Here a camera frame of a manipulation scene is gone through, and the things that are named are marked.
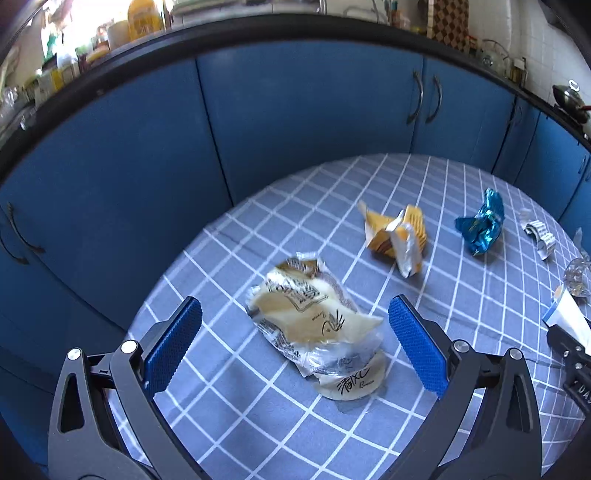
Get yellow plastic bottle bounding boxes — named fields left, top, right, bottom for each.
left=127, top=0, right=164, bottom=41

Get teal foil wrapper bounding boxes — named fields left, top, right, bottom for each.
left=455, top=188, right=505, bottom=257

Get white paper towel roll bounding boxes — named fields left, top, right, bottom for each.
left=107, top=21, right=131, bottom=49

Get white paper carton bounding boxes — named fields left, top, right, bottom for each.
left=541, top=285, right=591, bottom=356

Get silver striped wrapper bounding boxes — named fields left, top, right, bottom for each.
left=521, top=210, right=558, bottom=261

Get cream transparent wrapper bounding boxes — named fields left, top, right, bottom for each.
left=247, top=251, right=385, bottom=401

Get clear crumpled plastic wrapper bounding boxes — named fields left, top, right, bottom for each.
left=563, top=258, right=591, bottom=296

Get blue base cabinets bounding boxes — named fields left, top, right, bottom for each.
left=0, top=46, right=591, bottom=462

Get black kitchen countertop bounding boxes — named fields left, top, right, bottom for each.
left=0, top=9, right=591, bottom=185

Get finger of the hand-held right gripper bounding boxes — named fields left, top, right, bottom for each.
left=546, top=325, right=591, bottom=418

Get checkered cutting board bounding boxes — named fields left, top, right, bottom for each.
left=427, top=0, right=471, bottom=51

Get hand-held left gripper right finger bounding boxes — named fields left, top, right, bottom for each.
left=388, top=294, right=544, bottom=480

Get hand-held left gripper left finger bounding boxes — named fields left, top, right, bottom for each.
left=47, top=295, right=204, bottom=480

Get blue checked tablecloth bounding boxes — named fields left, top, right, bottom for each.
left=108, top=153, right=591, bottom=480

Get yellow crumpled wrapper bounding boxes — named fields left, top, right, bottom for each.
left=359, top=200, right=428, bottom=278

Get black wok with lid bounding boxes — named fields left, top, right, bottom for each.
left=553, top=79, right=591, bottom=123

